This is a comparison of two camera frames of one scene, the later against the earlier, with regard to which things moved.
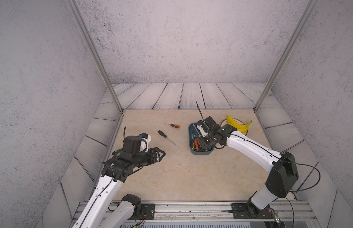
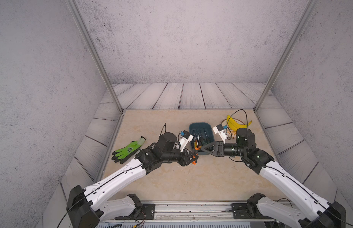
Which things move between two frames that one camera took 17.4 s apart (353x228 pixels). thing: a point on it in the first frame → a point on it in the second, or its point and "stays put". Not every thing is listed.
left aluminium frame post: (83, 27) stays put
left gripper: (154, 156) → (185, 156)
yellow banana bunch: (243, 128) stays put
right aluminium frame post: (306, 15) stays put
